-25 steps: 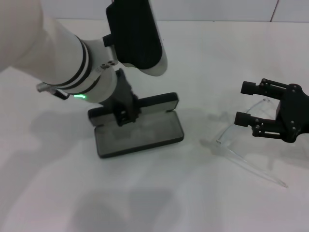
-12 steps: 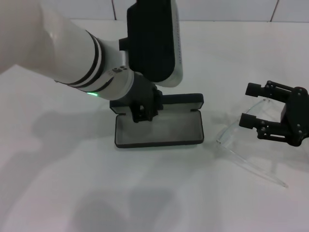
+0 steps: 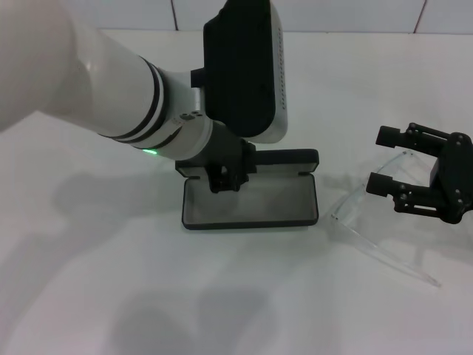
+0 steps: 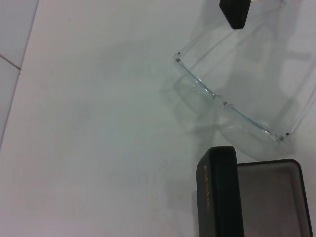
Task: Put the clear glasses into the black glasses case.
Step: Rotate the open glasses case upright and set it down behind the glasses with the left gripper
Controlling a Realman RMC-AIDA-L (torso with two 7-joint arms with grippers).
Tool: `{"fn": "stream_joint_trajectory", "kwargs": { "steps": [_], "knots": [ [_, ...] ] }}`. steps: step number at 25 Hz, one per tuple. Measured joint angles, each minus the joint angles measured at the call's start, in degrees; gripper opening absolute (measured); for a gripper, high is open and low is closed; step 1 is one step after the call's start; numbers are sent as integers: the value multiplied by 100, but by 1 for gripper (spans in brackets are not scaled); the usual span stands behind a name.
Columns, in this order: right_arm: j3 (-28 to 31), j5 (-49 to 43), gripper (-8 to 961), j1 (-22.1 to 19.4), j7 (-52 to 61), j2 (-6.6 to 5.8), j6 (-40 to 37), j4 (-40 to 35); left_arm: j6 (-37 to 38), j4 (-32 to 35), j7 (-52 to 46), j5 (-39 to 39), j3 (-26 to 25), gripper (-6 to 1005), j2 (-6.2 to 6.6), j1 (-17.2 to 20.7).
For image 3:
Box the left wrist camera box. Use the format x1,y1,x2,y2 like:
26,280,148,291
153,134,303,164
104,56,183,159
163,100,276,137
189,0,290,146

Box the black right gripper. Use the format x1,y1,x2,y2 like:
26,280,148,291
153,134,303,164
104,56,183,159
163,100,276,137
365,123,473,225

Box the black glasses case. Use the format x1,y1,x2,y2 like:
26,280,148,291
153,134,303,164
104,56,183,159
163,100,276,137
175,148,320,232

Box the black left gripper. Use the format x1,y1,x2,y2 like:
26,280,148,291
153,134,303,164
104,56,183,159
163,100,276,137
193,123,258,195

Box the clear white glasses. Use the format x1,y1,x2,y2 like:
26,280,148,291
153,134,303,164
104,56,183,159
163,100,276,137
324,150,443,289

